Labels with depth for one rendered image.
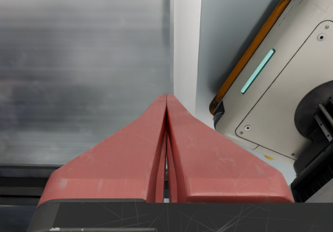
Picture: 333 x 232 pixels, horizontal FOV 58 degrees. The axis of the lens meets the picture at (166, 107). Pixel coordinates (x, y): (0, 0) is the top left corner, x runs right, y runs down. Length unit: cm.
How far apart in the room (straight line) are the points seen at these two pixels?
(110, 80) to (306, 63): 83
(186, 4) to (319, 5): 75
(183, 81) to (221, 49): 96
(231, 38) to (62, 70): 100
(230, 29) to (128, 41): 97
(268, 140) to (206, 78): 38
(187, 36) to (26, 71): 19
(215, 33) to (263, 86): 32
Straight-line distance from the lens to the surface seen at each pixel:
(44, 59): 37
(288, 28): 107
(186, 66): 35
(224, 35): 129
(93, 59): 36
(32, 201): 51
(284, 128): 123
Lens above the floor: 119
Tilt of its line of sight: 56 degrees down
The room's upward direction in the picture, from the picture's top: 176 degrees counter-clockwise
